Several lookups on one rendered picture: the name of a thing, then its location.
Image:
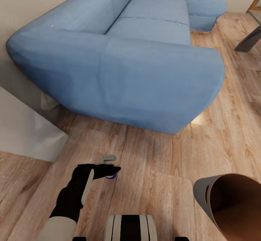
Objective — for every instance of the can of soda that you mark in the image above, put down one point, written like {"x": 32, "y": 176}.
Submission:
{"x": 111, "y": 177}

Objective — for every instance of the coffee table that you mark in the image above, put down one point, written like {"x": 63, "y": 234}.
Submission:
{"x": 249, "y": 41}

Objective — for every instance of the trash can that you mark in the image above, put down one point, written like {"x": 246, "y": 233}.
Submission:
{"x": 233, "y": 202}

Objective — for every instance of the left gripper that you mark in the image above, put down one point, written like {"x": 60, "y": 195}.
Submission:
{"x": 108, "y": 170}

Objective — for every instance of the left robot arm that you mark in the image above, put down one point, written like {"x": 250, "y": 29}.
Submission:
{"x": 62, "y": 222}

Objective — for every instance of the sofa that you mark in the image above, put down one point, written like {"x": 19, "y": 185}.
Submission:
{"x": 125, "y": 61}

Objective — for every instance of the robot trunk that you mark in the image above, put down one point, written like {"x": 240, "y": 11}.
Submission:
{"x": 130, "y": 228}

